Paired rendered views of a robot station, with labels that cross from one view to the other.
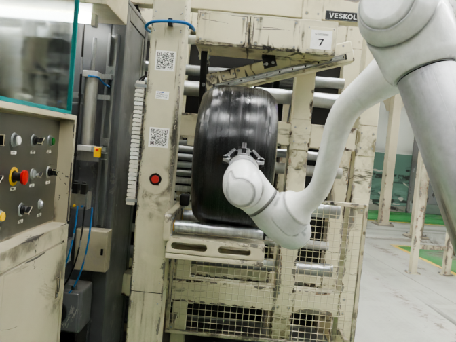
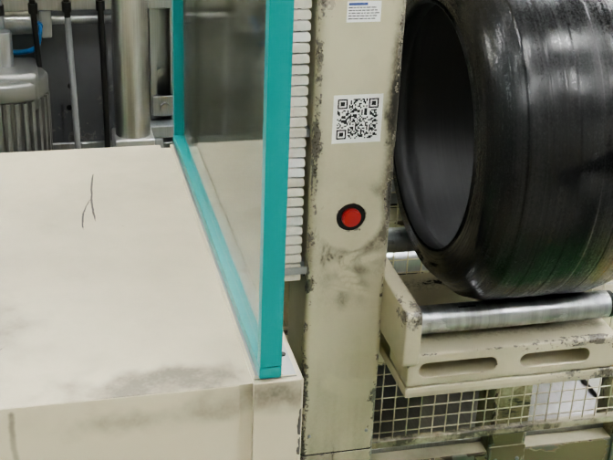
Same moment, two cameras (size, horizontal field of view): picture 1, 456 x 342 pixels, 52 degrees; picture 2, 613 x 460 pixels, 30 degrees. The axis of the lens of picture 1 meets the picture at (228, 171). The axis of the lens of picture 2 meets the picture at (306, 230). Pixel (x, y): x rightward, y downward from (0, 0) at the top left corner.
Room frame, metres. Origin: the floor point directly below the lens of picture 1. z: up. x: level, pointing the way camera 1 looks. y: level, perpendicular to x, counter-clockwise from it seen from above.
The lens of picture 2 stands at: (0.29, 0.76, 1.80)
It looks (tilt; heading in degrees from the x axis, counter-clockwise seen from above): 26 degrees down; 345
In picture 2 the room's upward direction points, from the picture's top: 3 degrees clockwise
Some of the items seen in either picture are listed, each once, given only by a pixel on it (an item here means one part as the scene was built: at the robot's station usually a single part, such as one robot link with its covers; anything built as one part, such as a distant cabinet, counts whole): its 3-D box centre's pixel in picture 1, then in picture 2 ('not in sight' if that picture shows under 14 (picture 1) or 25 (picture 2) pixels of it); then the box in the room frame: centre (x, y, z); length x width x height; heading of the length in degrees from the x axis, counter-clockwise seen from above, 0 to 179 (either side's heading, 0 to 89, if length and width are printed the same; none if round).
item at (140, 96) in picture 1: (138, 143); (295, 131); (1.83, 0.36, 1.19); 0.05 x 0.04 x 0.48; 179
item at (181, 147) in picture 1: (179, 175); not in sight; (2.26, 0.23, 1.05); 0.20 x 0.15 x 0.30; 89
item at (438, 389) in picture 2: (216, 248); (470, 323); (1.88, 0.02, 0.80); 0.37 x 0.36 x 0.02; 179
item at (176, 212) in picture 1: (174, 219); (377, 279); (1.88, 0.19, 0.90); 0.40 x 0.03 x 0.10; 179
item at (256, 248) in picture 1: (215, 246); (503, 347); (1.74, 0.02, 0.83); 0.36 x 0.09 x 0.06; 89
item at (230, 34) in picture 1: (265, 39); not in sight; (2.17, -0.11, 1.71); 0.61 x 0.25 x 0.15; 89
